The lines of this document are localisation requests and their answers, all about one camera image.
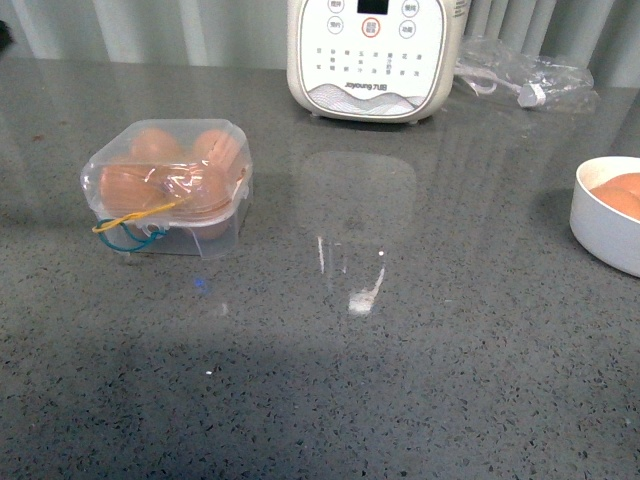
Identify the clear plastic egg box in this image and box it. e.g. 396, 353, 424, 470
80, 119, 253, 259

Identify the brown egg in bowl back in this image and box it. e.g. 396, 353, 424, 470
602, 172, 640, 197

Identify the brown egg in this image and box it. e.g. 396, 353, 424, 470
602, 172, 640, 197
590, 185, 640, 220
192, 129, 242, 179
99, 165, 163, 215
173, 165, 232, 217
130, 127, 183, 162

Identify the teal rubber band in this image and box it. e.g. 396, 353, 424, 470
94, 218, 167, 253

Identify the brown egg in bowl front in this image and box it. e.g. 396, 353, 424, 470
590, 185, 640, 220

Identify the white round bowl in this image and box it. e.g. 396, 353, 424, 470
569, 156, 639, 277

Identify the white power cable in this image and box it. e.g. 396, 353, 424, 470
455, 59, 545, 109

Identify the yellow rubber band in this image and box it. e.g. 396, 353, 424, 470
89, 198, 193, 234

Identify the clear plastic bag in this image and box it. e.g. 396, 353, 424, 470
454, 37, 599, 114

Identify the white Joyoung cooker appliance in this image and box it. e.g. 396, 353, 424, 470
287, 0, 470, 123

